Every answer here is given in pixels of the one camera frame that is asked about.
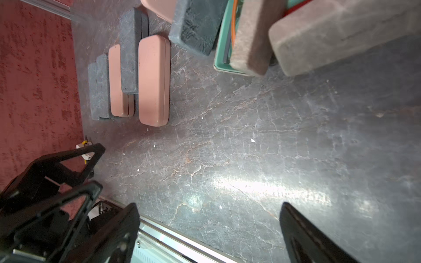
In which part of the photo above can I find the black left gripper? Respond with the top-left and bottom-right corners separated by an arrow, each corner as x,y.
1,143 -> 105,263

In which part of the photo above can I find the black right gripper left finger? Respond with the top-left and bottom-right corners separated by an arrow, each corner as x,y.
64,203 -> 140,263

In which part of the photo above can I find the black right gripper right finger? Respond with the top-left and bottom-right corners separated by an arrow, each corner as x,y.
280,202 -> 357,263

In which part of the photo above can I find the pink case with black glasses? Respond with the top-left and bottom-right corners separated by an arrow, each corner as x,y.
138,35 -> 171,127

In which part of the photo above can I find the case with clear yellow glasses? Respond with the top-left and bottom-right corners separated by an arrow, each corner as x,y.
119,8 -> 149,95

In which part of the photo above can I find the pink case with tortoise sunglasses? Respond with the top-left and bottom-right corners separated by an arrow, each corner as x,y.
108,44 -> 134,118

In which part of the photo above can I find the grey case with black glasses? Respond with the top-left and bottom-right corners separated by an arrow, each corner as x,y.
96,54 -> 115,119

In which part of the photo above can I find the pink case with yellow glasses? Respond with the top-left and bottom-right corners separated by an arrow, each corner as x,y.
141,0 -> 177,24

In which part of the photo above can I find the grey case with purple glasses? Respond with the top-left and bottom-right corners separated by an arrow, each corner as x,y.
169,0 -> 228,56

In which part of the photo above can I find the grey case with orange glasses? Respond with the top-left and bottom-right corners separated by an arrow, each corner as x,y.
214,1 -> 287,77

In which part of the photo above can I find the aluminium front rail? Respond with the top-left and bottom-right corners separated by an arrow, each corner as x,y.
88,195 -> 241,263

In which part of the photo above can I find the aluminium corner post left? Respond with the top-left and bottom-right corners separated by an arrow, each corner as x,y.
21,0 -> 72,20

